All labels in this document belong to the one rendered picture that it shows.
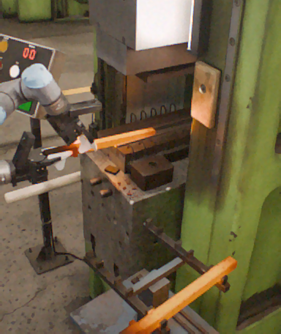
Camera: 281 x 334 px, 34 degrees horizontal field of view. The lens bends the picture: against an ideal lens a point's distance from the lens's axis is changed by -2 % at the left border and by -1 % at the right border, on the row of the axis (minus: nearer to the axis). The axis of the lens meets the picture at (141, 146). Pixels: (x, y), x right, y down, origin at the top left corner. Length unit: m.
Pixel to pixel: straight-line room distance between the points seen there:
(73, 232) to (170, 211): 1.23
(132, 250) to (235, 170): 0.48
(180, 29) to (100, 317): 0.88
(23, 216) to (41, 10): 3.98
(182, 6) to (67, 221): 1.74
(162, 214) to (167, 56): 0.52
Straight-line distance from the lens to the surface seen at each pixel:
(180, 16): 1.41
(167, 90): 1.90
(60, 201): 2.98
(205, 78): 1.30
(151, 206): 1.54
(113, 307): 1.49
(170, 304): 1.15
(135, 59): 1.42
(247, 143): 1.26
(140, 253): 1.65
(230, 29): 1.23
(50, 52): 1.87
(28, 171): 1.50
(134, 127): 1.72
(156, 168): 1.52
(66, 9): 6.43
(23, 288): 2.49
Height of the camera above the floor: 1.83
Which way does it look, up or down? 31 degrees down
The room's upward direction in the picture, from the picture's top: 2 degrees clockwise
